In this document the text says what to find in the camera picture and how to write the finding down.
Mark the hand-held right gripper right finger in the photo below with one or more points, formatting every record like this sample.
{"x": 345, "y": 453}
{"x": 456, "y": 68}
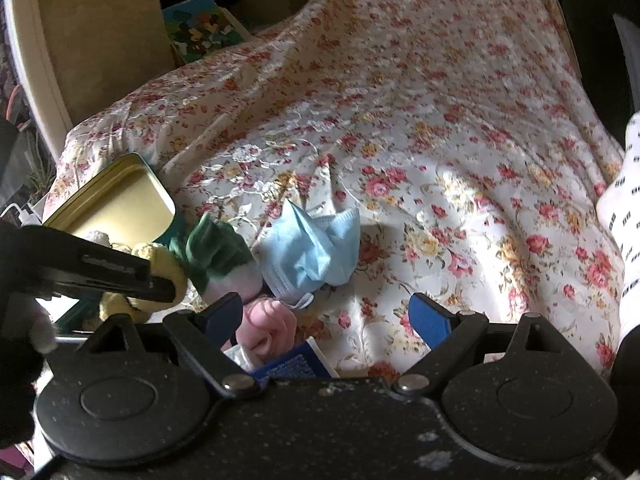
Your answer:
{"x": 427, "y": 322}

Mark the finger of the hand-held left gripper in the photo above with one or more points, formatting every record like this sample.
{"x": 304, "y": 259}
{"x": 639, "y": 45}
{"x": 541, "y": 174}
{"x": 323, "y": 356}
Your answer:
{"x": 100, "y": 265}

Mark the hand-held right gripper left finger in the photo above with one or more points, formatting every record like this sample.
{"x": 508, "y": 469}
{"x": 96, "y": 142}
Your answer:
{"x": 225, "y": 317}

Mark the gold tin box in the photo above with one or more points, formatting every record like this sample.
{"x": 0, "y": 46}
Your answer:
{"x": 115, "y": 205}

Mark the yellow plush toy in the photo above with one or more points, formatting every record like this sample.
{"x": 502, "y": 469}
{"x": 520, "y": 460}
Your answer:
{"x": 165, "y": 267}

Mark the blue face mask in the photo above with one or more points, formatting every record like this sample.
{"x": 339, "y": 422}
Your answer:
{"x": 305, "y": 255}

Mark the white crumpled plastic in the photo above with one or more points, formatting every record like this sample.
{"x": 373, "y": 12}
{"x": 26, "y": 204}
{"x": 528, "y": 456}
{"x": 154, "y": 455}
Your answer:
{"x": 241, "y": 356}

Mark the blue packet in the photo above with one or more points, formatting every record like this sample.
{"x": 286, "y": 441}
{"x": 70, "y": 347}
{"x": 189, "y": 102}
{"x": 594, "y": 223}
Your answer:
{"x": 295, "y": 366}

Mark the green potted plant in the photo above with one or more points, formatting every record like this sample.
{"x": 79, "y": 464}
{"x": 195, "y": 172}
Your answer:
{"x": 37, "y": 170}

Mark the floral blanket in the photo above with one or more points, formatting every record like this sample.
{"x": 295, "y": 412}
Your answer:
{"x": 400, "y": 135}

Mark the white patterned cloth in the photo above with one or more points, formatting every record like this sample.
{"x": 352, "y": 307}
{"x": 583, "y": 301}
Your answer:
{"x": 625, "y": 210}

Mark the dark bed frame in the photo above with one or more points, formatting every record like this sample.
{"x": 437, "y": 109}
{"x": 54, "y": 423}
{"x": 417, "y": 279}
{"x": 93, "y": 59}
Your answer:
{"x": 590, "y": 10}

